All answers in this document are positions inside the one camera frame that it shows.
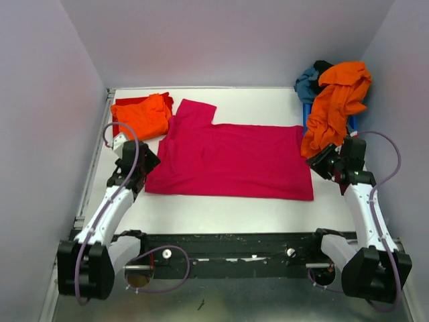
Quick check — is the magenta t shirt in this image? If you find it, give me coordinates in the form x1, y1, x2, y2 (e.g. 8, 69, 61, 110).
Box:
145, 99, 314, 201

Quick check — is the orange t shirt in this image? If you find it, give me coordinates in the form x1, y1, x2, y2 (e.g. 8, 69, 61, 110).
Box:
300, 62, 372, 158
110, 93, 174, 141

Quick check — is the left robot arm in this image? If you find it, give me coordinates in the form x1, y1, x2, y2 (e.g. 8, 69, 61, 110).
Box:
57, 141, 160, 303

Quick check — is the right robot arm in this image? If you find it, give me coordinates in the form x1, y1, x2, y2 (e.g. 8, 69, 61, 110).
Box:
306, 136, 412, 307

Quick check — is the folded orange t shirt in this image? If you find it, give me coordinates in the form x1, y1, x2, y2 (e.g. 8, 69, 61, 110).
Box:
110, 93, 174, 141

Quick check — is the blue plastic bin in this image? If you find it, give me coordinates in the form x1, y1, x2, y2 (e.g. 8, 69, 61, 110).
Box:
302, 103, 357, 134

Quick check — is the blue grey t shirt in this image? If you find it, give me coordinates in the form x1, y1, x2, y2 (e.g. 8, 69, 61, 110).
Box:
294, 67, 318, 104

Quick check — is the black t shirt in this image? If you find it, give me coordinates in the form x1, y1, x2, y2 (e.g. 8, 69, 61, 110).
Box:
308, 60, 333, 95

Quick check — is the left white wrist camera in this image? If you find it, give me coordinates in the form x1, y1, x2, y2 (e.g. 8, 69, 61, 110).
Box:
111, 132, 129, 158

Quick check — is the aluminium frame rail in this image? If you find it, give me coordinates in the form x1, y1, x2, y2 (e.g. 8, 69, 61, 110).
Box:
39, 87, 117, 322

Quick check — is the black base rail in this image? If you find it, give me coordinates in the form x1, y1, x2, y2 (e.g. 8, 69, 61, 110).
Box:
110, 231, 349, 280

